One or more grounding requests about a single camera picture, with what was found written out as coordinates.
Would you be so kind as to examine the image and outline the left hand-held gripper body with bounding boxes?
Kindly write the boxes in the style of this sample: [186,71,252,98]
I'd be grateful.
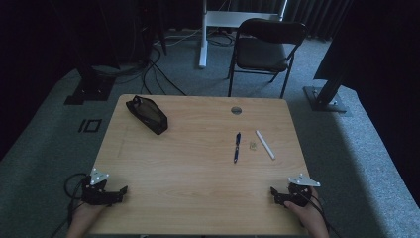
[81,167,115,206]

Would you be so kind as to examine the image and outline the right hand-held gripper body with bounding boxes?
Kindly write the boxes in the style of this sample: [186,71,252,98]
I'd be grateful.
[286,173,321,208]

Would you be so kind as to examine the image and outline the white pen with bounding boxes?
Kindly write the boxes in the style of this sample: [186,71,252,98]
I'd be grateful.
[255,129,276,161]

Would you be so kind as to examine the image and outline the blue pen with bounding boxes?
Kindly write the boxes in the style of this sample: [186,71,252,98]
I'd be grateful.
[233,132,242,165]

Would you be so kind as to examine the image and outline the black pencil case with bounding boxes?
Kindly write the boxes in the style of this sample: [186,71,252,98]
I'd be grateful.
[125,94,168,136]

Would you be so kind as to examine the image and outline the person's left hand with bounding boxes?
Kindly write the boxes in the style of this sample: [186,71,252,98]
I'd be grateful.
[70,202,108,232]

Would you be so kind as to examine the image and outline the person's right hand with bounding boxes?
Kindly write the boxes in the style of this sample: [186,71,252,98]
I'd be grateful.
[284,187,326,232]

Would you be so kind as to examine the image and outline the black metal stand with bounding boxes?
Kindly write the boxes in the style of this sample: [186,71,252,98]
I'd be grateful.
[63,62,117,106]
[302,65,352,117]

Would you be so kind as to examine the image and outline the black folding chair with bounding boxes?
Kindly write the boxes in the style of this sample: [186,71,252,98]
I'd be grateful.
[227,18,308,99]

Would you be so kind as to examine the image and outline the dark curtain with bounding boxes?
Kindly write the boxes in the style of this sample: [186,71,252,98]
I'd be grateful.
[227,0,353,42]

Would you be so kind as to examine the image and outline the left hand-held gripper cable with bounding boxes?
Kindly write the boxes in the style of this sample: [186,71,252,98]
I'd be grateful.
[49,172,89,238]

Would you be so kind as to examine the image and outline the hand-held gripper cable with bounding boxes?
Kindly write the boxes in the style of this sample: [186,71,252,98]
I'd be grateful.
[49,172,89,238]
[296,186,343,238]

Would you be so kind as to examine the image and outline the right hand-held gripper cable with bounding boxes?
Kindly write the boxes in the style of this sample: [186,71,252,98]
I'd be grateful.
[296,186,343,238]

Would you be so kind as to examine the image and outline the black floor cables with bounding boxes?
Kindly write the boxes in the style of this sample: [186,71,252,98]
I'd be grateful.
[140,46,188,97]

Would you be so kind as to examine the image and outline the white floor cable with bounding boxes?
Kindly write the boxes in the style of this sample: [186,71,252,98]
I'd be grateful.
[154,28,206,48]

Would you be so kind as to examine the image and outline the white desk frame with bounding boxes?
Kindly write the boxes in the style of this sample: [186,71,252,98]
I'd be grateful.
[198,0,288,69]

